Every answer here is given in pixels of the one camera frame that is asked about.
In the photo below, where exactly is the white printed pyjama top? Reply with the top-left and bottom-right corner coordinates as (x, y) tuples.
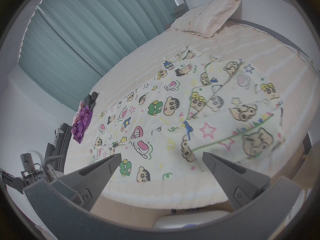
(90, 45), (286, 183)

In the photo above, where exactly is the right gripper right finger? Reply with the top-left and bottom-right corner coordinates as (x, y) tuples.
(202, 151), (270, 209)

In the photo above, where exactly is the pink garment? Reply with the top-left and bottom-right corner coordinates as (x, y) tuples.
(72, 103), (87, 124)

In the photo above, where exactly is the blue-green curtain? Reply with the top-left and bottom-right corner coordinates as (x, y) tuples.
(37, 0), (180, 77)
(19, 8), (105, 112)

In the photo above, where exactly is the black chest of drawers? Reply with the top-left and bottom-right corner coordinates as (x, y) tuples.
(45, 123), (73, 172)

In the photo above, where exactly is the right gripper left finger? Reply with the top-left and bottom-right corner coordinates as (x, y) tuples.
(50, 153), (122, 211)

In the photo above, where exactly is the cream striped pillow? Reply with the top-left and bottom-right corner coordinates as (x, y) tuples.
(171, 0), (242, 38)

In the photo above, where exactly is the bed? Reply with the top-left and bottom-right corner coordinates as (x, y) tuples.
(64, 0), (320, 206)

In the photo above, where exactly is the purple garment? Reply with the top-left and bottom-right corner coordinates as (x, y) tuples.
(71, 106), (93, 144)

